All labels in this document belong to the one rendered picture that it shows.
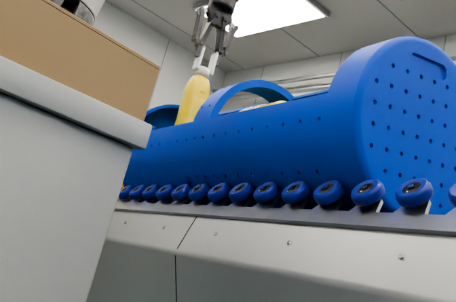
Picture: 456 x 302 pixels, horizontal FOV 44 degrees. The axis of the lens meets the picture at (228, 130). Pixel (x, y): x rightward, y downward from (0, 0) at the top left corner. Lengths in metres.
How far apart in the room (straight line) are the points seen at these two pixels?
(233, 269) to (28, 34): 0.45
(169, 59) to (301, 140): 5.96
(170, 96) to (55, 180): 5.98
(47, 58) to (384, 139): 0.48
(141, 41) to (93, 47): 5.78
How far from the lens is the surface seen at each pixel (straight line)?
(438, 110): 0.92
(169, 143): 1.23
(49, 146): 0.79
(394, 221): 0.71
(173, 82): 6.78
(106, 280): 1.39
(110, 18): 6.44
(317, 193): 0.82
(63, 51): 0.81
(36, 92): 0.77
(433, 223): 0.68
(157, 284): 1.14
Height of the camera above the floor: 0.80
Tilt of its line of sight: 15 degrees up
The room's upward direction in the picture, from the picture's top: 15 degrees clockwise
